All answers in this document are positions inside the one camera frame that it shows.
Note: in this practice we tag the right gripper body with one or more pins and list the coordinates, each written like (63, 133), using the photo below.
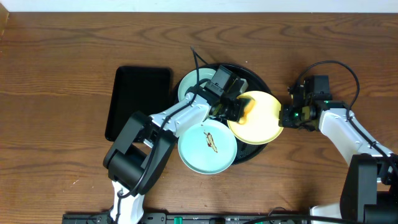
(293, 117)

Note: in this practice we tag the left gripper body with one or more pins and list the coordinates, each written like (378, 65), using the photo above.
(234, 109)

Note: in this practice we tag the yellow green sponge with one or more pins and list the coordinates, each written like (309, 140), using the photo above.
(247, 109)

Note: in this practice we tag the yellow plate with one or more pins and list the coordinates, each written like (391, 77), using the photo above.
(262, 123)

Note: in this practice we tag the mint green plate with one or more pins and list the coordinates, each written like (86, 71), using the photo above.
(191, 79)
(208, 147)

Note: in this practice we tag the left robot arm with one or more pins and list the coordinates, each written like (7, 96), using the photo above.
(139, 154)

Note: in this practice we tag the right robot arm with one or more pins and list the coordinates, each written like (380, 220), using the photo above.
(369, 194)

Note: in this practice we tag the rectangular black tray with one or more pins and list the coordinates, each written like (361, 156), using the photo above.
(144, 89)

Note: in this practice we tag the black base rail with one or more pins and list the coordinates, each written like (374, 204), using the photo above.
(157, 218)

